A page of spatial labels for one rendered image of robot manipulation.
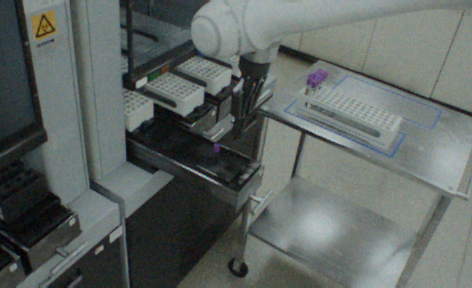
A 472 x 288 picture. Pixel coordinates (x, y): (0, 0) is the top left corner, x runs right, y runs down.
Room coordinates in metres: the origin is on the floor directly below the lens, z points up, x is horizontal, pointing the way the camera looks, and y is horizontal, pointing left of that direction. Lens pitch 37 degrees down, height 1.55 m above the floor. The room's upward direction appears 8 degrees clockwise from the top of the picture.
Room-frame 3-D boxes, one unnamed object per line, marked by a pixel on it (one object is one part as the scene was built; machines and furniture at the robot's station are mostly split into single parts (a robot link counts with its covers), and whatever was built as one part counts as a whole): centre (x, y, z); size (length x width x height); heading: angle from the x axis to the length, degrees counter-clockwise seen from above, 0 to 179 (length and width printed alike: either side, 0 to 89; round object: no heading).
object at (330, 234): (1.23, -0.41, 0.41); 0.67 x 0.46 x 0.82; 62
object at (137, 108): (1.08, 0.41, 0.83); 0.30 x 0.10 x 0.06; 64
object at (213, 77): (1.32, 0.21, 0.83); 0.30 x 0.10 x 0.06; 64
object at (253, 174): (1.00, 0.25, 0.78); 0.73 x 0.14 x 0.09; 64
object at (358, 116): (1.15, -0.30, 0.85); 0.30 x 0.10 x 0.06; 62
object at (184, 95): (1.19, 0.28, 0.83); 0.30 x 0.10 x 0.06; 64
